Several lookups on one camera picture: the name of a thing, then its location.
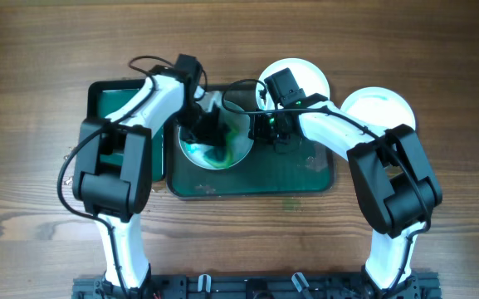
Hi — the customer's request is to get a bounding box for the green yellow sponge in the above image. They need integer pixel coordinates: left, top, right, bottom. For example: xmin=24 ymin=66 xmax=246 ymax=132
xmin=203 ymin=123 xmax=238 ymax=169

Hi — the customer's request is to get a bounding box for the white plate tray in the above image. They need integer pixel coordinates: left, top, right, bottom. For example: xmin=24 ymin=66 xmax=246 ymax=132
xmin=178 ymin=91 xmax=253 ymax=170
xmin=340 ymin=86 xmax=417 ymax=130

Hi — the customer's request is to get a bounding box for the white plate tray corner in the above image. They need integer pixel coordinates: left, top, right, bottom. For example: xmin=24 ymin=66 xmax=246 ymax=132
xmin=256 ymin=58 xmax=330 ymax=113

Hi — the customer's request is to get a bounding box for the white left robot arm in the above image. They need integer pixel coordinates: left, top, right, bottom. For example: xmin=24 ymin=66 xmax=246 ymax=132
xmin=66 ymin=63 xmax=226 ymax=297

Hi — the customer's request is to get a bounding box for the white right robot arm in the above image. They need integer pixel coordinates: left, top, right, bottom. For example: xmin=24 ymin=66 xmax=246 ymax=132
xmin=268 ymin=89 xmax=442 ymax=298

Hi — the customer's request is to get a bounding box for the grey serving tray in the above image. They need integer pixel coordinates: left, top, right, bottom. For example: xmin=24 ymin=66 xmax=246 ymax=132
xmin=165 ymin=84 xmax=335 ymax=199

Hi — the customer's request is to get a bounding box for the black tray with green water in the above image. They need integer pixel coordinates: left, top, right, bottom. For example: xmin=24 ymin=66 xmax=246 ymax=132
xmin=86 ymin=78 xmax=165 ymax=184

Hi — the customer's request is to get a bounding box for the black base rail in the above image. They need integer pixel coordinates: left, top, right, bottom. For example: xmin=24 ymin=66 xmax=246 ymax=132
xmin=71 ymin=271 xmax=442 ymax=299

